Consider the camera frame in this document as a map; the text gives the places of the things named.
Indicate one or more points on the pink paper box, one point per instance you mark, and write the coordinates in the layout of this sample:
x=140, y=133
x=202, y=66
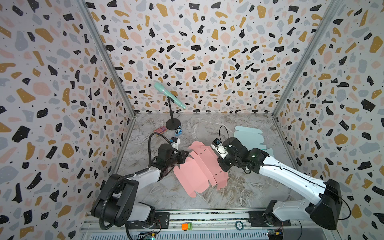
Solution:
x=201, y=170

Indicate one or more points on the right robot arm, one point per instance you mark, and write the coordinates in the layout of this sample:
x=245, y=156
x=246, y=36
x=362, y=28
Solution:
x=321, y=203

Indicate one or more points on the orange button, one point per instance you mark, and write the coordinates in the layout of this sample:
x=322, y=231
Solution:
x=187, y=226

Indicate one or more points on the small blue toy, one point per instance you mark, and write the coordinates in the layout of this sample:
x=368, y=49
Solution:
x=178, y=131

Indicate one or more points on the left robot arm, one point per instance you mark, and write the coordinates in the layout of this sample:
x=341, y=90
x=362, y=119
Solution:
x=116, y=205

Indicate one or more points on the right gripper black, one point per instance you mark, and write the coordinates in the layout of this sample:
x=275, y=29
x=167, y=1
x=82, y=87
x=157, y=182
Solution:
x=223, y=162

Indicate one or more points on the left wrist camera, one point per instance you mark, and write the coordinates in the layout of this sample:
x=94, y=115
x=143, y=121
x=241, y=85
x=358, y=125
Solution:
x=175, y=142

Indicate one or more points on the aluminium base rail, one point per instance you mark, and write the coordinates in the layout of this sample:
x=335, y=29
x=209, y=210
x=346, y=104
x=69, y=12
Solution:
x=233, y=224

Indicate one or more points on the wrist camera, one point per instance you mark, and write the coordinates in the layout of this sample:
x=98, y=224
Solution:
x=175, y=142
x=219, y=148

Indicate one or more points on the mint flat paper box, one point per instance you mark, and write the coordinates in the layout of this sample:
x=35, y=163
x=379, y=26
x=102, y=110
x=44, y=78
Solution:
x=252, y=138

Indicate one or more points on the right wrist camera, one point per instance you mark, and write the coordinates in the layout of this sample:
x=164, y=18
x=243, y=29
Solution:
x=219, y=148

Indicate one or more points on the small pink card box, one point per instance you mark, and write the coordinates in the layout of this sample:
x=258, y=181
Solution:
x=161, y=130

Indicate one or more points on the black microphone stand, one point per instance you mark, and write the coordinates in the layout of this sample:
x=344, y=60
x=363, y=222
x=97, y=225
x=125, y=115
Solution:
x=172, y=124

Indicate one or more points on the mint green microphone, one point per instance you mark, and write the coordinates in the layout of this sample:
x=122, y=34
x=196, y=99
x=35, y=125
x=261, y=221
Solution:
x=160, y=88

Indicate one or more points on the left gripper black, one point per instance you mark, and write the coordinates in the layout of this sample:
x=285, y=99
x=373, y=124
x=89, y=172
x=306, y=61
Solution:
x=182, y=156

